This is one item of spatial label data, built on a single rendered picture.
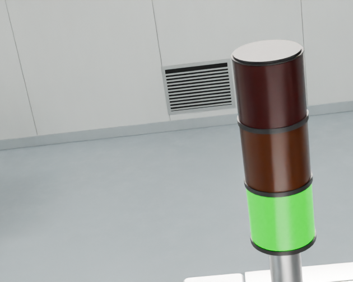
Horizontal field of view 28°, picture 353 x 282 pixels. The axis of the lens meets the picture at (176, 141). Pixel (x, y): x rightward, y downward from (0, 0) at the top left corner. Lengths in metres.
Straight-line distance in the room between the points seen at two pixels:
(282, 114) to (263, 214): 0.08
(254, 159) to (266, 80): 0.06
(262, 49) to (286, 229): 0.13
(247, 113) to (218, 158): 5.19
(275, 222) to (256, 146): 0.06
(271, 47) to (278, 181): 0.09
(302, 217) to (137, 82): 5.66
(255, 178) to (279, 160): 0.02
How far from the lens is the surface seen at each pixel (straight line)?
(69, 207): 5.34
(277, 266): 0.56
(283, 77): 0.47
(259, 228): 0.53
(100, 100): 6.26
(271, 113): 0.48
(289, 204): 0.51
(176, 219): 4.92
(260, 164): 0.50
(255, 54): 0.48
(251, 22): 5.99
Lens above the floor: 2.50
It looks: 24 degrees down
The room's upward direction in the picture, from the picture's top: 9 degrees counter-clockwise
